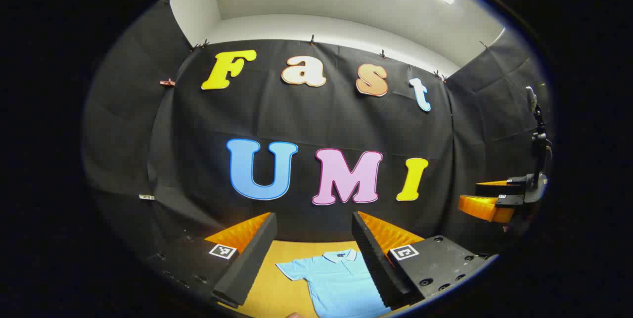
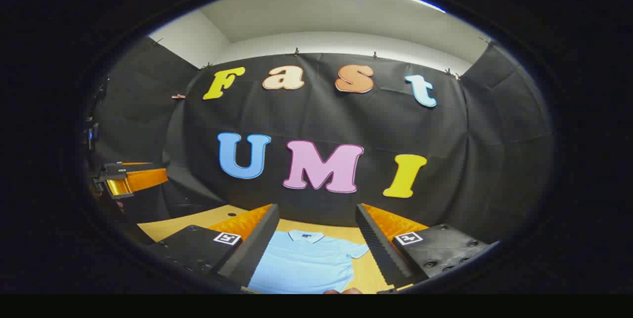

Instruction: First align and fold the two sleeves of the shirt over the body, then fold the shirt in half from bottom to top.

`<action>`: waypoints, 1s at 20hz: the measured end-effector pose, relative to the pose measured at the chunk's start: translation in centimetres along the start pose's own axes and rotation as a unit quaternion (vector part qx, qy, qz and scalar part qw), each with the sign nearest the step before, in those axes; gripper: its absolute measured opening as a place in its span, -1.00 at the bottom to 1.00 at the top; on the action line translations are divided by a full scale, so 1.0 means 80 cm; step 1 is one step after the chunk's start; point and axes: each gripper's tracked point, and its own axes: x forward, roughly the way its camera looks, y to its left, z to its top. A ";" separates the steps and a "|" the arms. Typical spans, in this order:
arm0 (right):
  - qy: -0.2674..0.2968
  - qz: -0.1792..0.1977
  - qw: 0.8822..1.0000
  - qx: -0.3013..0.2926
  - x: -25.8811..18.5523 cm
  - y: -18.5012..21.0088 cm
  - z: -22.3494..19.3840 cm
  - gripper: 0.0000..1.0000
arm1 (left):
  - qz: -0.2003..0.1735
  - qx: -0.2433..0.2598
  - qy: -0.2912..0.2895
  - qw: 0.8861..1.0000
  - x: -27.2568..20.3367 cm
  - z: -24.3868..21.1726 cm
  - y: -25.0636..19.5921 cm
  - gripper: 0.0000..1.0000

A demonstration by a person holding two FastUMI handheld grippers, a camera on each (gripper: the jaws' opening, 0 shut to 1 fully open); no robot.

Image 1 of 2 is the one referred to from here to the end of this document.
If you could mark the row of black cloth clips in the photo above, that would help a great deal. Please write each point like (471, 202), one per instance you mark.
(312, 41)

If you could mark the black backdrop cloth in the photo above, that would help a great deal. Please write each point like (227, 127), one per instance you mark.
(306, 120)

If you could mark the orange cloth clip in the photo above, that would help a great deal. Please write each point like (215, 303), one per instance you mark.
(167, 82)

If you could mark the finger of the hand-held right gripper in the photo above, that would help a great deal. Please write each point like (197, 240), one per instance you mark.
(494, 189)
(512, 202)

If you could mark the light blue T-shirt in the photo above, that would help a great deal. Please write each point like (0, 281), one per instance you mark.
(336, 283)

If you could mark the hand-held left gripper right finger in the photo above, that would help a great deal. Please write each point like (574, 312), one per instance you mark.
(373, 263)

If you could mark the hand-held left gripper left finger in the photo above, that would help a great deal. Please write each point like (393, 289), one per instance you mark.
(252, 263)

